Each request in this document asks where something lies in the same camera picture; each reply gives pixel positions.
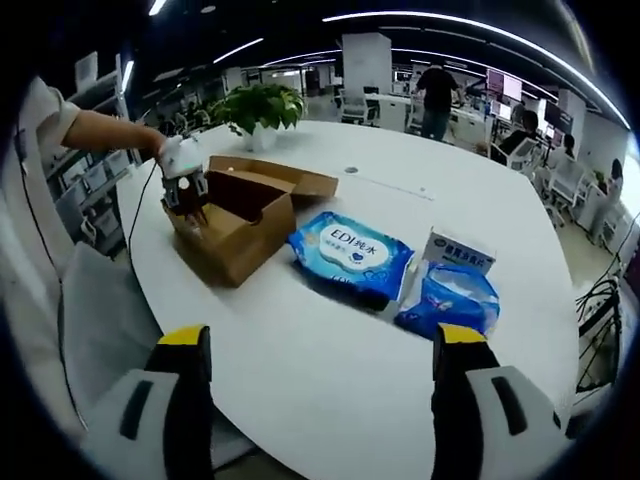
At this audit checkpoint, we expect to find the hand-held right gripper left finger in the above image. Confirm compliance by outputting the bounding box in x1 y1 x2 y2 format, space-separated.
82 323 215 480

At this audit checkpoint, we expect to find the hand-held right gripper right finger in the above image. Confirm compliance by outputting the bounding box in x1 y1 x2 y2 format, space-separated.
430 322 569 480

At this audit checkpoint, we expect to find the brown cardboard shoe box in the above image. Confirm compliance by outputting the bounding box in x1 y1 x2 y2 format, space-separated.
164 154 340 289

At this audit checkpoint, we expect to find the blue white tissue pack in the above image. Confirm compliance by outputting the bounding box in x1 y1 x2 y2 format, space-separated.
393 259 501 341

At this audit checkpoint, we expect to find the blue wet wipes pack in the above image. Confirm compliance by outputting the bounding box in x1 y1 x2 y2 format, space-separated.
286 210 416 304

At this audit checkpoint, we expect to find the white medicine box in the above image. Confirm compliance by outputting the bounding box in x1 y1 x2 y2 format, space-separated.
422 225 497 276

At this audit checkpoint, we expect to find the person's left hand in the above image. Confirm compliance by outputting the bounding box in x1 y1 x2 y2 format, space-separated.
142 125 171 162

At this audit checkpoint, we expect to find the grey metal shelf rack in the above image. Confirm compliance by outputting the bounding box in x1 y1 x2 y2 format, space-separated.
42 52 139 251

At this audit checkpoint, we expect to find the potted green plant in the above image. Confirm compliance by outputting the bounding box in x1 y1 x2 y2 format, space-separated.
212 83 306 153

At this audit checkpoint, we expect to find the white table socket strip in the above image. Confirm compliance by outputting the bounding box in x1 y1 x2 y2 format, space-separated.
344 166 436 202

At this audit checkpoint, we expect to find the person's light shirt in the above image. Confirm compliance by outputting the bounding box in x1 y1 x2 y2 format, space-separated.
0 164 86 441

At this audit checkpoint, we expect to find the white office chair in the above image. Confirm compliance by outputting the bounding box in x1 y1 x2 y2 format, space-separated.
339 89 374 126

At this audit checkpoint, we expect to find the long ceiling light strip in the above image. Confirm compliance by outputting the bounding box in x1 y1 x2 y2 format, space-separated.
322 10 631 129

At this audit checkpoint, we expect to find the dark monitor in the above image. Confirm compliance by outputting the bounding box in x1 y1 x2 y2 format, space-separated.
544 99 574 126

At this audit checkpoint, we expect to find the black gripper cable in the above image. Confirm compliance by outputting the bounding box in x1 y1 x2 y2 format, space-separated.
127 160 164 274

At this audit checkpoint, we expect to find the purple wall screen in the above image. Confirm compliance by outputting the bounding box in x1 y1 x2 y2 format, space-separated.
487 68 524 101

